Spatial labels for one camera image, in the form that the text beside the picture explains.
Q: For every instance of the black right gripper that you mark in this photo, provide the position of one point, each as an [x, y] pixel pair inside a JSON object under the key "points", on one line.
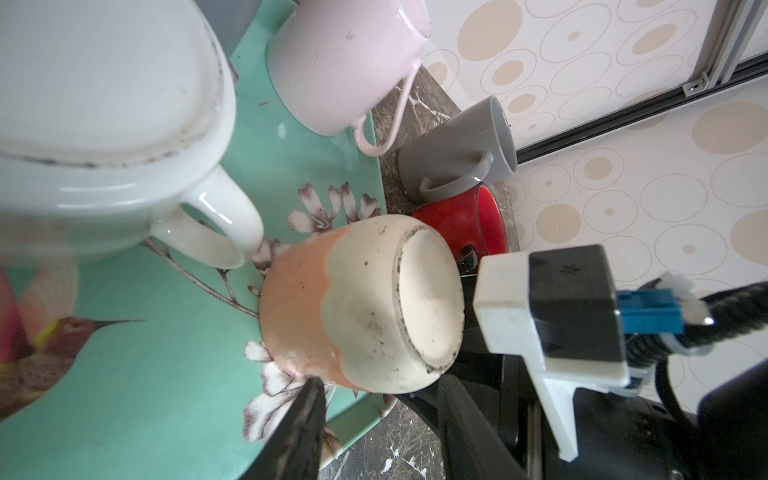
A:
{"points": [[640, 431]]}

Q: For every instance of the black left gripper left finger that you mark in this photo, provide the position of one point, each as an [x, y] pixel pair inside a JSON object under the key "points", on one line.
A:
{"points": [[294, 450]]}

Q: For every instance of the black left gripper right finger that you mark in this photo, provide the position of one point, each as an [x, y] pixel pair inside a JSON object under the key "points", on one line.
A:
{"points": [[470, 447]]}

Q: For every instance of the cream and peach mug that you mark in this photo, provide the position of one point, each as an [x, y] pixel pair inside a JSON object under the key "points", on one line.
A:
{"points": [[375, 306]]}

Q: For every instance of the red mug black handle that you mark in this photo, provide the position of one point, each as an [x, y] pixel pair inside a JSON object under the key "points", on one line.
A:
{"points": [[469, 221]]}

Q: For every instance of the large grey mug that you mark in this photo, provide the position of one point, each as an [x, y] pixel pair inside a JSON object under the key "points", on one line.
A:
{"points": [[473, 147]]}

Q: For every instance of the white mug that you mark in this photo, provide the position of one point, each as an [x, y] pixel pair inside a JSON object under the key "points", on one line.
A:
{"points": [[115, 117]]}

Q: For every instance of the pink mug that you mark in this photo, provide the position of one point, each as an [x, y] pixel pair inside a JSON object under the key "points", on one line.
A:
{"points": [[333, 61]]}

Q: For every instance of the green floral tray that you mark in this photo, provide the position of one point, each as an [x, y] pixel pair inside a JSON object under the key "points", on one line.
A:
{"points": [[159, 390]]}

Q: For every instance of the black corner frame post right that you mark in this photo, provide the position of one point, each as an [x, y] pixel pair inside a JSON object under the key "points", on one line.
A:
{"points": [[749, 70]]}

